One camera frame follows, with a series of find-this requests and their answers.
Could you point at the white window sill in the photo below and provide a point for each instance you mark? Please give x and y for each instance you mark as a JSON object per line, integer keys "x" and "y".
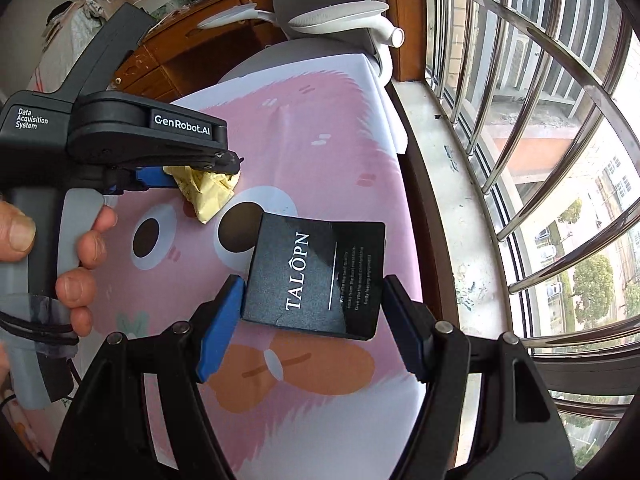
{"x": 440, "y": 185}

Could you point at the white lace furniture cover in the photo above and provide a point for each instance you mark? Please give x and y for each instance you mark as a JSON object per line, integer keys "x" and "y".
{"x": 75, "y": 25}

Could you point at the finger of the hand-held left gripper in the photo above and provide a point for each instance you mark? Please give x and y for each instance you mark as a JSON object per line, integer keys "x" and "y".
{"x": 200, "y": 159}
{"x": 150, "y": 177}

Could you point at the person's left hand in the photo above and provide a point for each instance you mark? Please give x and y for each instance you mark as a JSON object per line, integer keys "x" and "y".
{"x": 90, "y": 250}

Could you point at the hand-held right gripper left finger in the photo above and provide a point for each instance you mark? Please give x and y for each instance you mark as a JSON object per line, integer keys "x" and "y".
{"x": 220, "y": 330}

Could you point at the metal window grille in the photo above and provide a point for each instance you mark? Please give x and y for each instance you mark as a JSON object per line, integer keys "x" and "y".
{"x": 550, "y": 85}

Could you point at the yellow paper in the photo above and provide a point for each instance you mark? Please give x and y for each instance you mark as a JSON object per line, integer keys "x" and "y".
{"x": 207, "y": 192}

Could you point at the printed cartoon tablecloth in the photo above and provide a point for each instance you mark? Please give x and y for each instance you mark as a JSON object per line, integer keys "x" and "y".
{"x": 310, "y": 150}

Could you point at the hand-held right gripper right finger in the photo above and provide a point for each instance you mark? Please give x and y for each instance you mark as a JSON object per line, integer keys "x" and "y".
{"x": 405, "y": 330}

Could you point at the wooden writing desk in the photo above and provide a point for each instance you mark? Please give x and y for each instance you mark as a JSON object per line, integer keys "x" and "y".
{"x": 165, "y": 60}

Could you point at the black cardboard box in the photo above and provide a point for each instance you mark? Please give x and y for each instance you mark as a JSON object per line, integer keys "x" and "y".
{"x": 320, "y": 280}

